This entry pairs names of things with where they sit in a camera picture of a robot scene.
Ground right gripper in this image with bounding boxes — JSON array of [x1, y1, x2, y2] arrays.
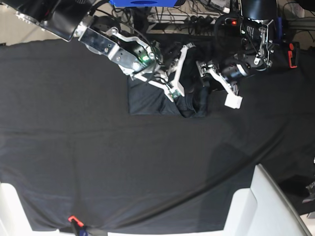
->
[[78, 16, 194, 101]]

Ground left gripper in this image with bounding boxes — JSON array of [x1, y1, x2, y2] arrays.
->
[[196, 18, 275, 109]]

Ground dark grey T-shirt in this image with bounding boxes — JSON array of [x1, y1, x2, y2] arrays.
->
[[127, 43, 210, 118]]

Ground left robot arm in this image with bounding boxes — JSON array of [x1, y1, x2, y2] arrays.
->
[[196, 0, 278, 109]]

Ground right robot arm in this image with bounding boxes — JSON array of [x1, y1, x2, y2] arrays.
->
[[1, 0, 195, 101]]

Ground white power strip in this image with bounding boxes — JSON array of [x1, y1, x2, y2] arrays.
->
[[148, 12, 220, 25]]

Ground blue plastic box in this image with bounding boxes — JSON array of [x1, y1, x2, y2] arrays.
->
[[109, 0, 177, 7]]

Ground red and black clamp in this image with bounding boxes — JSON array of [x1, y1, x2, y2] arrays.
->
[[287, 42, 300, 69]]

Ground black table cloth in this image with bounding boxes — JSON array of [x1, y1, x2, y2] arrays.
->
[[0, 40, 315, 234]]

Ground red clamp at front edge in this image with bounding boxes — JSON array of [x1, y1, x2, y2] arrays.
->
[[68, 215, 84, 228]]

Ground blue clamp post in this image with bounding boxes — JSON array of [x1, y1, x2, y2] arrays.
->
[[276, 16, 283, 40]]

